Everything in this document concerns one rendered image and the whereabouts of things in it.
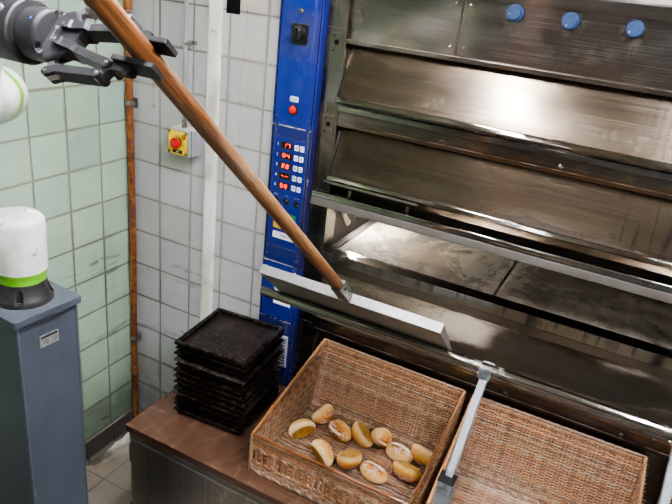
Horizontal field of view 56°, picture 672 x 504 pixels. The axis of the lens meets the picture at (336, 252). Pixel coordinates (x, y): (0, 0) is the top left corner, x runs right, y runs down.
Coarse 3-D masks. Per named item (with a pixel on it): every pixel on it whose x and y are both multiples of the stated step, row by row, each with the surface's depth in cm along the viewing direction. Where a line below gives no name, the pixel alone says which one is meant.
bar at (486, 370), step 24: (264, 288) 198; (312, 312) 191; (336, 312) 188; (384, 336) 182; (408, 336) 180; (456, 360) 174; (480, 384) 170; (528, 384) 166; (600, 408) 159; (456, 456) 164
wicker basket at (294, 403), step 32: (320, 352) 234; (352, 352) 231; (320, 384) 238; (352, 384) 232; (384, 384) 227; (416, 384) 222; (448, 384) 217; (288, 416) 224; (352, 416) 233; (384, 416) 228; (416, 416) 222; (448, 416) 218; (256, 448) 203; (288, 448) 197; (352, 448) 222; (384, 448) 224; (448, 448) 216; (288, 480) 201; (320, 480) 206; (352, 480) 188
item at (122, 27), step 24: (96, 0) 72; (120, 24) 76; (144, 48) 80; (168, 72) 85; (168, 96) 89; (192, 96) 91; (192, 120) 94; (216, 144) 100; (240, 168) 107; (264, 192) 116; (288, 216) 127; (312, 264) 148; (336, 288) 163
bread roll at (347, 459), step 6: (348, 450) 213; (354, 450) 214; (342, 456) 208; (348, 456) 208; (354, 456) 209; (360, 456) 211; (342, 462) 207; (348, 462) 207; (354, 462) 208; (342, 468) 210; (348, 468) 209
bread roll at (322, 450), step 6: (312, 444) 210; (318, 444) 210; (324, 444) 210; (312, 450) 212; (318, 450) 209; (324, 450) 209; (330, 450) 211; (318, 456) 210; (324, 456) 208; (330, 456) 210; (324, 462) 209; (330, 462) 210
